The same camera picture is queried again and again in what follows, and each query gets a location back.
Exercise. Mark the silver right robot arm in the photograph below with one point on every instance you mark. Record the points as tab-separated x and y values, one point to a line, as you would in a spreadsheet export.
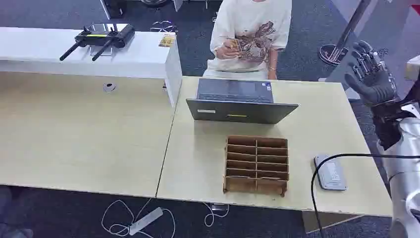
407	177

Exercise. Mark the flat grey labelled device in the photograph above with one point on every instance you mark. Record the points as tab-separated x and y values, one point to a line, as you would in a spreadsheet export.
329	174

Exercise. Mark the person's right hand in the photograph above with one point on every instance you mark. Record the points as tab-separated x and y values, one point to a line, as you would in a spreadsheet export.
224	52

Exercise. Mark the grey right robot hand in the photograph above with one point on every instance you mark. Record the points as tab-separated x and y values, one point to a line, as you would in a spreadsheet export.
375	87

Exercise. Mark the dark grey laptop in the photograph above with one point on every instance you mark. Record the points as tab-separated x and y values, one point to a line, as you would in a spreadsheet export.
239	110

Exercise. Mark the yellow card pack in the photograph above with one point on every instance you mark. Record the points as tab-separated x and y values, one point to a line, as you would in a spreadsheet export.
166	41

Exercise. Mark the person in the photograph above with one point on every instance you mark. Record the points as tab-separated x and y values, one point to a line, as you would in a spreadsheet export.
252	19

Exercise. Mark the wooden card box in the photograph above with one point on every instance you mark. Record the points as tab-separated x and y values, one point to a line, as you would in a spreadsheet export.
256	164

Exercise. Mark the white power strip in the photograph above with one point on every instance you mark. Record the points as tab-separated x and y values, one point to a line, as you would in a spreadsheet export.
146	221

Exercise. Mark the chair wheel base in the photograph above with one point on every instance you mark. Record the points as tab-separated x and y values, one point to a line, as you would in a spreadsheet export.
163	27

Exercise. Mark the grey power adapter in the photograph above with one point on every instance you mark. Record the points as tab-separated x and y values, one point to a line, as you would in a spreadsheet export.
219	207

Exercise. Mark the round desk grommet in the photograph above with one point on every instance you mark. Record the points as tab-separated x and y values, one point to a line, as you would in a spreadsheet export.
109	87

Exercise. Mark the white raised shelf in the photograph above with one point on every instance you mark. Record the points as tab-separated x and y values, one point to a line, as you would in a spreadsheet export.
141	59

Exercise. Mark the black equipment case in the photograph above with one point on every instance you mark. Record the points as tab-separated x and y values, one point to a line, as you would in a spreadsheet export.
115	8

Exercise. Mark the pale box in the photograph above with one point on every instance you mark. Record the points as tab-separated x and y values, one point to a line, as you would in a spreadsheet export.
413	67

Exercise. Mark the black remote controller with antennas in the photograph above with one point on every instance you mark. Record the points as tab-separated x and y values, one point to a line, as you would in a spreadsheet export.
115	37

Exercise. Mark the metal stanchion post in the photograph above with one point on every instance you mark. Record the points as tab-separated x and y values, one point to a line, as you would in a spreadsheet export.
333	54

